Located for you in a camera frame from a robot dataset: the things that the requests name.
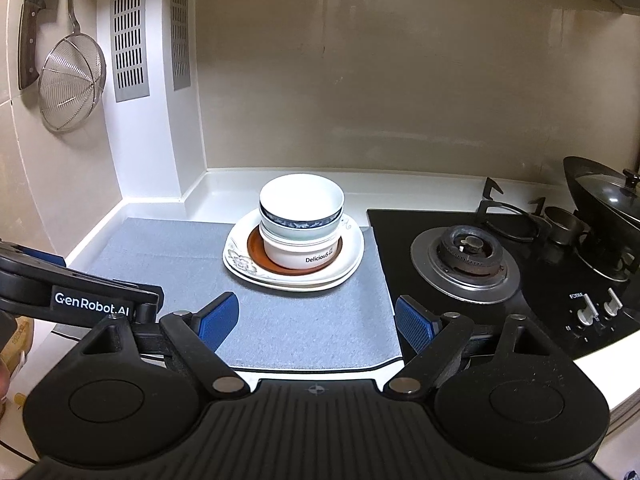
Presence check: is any glass wok lid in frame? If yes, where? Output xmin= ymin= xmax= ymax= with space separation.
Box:
xmin=575 ymin=167 xmax=640 ymax=226

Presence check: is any wide metal vent grille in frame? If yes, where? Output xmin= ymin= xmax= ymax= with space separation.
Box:
xmin=111 ymin=0 xmax=151 ymax=103

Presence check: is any black pan support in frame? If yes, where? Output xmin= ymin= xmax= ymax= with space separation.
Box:
xmin=475 ymin=177 xmax=548 ymax=243

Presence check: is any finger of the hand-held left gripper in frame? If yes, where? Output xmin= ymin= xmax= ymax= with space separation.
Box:
xmin=0 ymin=241 xmax=68 ymax=273

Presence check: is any wooden-handled cleaver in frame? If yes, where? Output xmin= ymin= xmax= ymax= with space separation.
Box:
xmin=18 ymin=0 xmax=63 ymax=92

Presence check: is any black wok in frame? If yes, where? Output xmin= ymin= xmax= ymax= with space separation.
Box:
xmin=563 ymin=156 xmax=640 ymax=281

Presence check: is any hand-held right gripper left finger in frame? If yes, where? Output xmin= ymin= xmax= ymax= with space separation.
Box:
xmin=77 ymin=291 xmax=249 ymax=397

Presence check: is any brown round plate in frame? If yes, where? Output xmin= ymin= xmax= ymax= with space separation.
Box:
xmin=246 ymin=227 xmax=345 ymax=277

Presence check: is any metal mesh strainer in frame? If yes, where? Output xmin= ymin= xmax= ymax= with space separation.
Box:
xmin=39 ymin=0 xmax=107 ymax=133

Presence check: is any black glass gas stove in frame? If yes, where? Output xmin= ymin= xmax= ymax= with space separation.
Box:
xmin=366 ymin=208 xmax=640 ymax=361

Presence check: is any grey stove burner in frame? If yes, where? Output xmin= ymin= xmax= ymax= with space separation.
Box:
xmin=411 ymin=225 xmax=518 ymax=305

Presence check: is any cream ridged bowl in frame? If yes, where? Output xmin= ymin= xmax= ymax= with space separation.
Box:
xmin=261 ymin=232 xmax=342 ymax=271

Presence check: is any wooden cutting board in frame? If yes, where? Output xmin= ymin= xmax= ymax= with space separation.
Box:
xmin=0 ymin=316 xmax=41 ymax=378

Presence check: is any grey drying mat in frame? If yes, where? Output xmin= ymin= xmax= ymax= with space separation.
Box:
xmin=65 ymin=217 xmax=405 ymax=370

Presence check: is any white bowl with blue pattern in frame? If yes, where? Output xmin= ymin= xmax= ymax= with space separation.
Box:
xmin=258 ymin=173 xmax=346 ymax=241

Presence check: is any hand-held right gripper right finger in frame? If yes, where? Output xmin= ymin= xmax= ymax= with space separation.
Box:
xmin=382 ymin=295 xmax=576 ymax=397

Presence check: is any narrow metal vent grille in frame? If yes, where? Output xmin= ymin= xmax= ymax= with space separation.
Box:
xmin=171 ymin=0 xmax=192 ymax=92

